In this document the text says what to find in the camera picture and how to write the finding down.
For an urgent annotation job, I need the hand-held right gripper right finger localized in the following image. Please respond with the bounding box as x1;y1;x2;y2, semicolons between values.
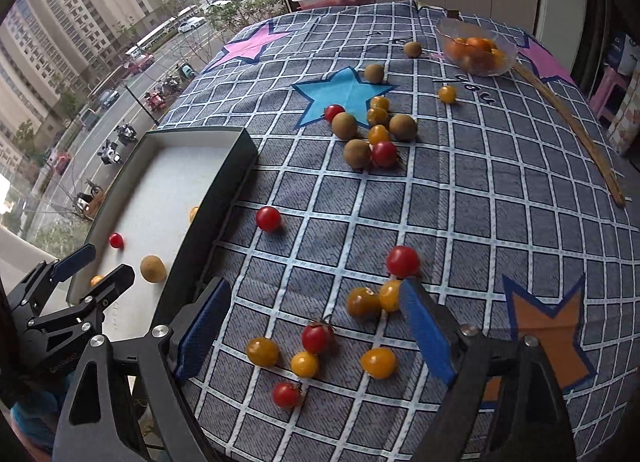
398;278;578;462

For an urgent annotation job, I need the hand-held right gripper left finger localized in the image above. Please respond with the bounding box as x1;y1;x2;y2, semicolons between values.
52;277;233;462

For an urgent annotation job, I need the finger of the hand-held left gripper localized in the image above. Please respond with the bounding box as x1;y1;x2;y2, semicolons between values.
6;243;97;315
27;264;137;337

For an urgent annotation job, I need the dark box with white inside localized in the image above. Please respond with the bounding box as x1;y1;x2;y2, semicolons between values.
66;127;260;343

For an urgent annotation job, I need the person's left forearm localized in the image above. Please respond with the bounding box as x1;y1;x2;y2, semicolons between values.
10;389;57;454

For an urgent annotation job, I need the red cherry tomato with stem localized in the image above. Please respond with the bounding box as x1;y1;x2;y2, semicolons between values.
301;317;337;355

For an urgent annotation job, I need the checked star print tablecloth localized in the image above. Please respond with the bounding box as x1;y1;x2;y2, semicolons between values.
150;0;640;462

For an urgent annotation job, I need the long wooden stick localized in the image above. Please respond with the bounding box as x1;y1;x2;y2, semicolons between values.
509;62;627;209

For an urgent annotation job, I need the clear glass bowl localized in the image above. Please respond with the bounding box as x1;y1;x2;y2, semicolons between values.
434;17;521;77

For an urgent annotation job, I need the pink plastic stool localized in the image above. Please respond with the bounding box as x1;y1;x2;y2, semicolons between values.
590;66;632;123

